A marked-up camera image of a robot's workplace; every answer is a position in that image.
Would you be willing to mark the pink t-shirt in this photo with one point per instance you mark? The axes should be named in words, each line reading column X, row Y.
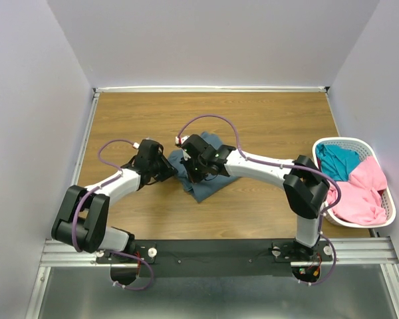
column 361, row 201

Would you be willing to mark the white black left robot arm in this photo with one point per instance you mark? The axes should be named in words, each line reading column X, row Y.
column 81, row 221

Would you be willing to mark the grey-blue t-shirt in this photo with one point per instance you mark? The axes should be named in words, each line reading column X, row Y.
column 204, row 189

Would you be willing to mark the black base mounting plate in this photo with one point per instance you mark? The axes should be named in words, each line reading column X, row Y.
column 219, row 258

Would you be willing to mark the teal t-shirt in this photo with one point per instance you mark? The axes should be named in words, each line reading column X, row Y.
column 336, row 162

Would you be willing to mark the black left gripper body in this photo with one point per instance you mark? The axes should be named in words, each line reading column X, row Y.
column 161, row 169

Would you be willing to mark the white plastic laundry basket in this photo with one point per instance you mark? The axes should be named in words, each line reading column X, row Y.
column 334, row 196

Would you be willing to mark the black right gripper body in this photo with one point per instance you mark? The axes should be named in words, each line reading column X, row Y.
column 195, row 169

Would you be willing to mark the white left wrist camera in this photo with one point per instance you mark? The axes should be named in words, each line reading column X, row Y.
column 136, row 145

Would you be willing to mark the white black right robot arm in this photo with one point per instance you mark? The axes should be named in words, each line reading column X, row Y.
column 304, row 188

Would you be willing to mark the aluminium front rail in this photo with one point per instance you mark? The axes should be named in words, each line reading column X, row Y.
column 361, row 251

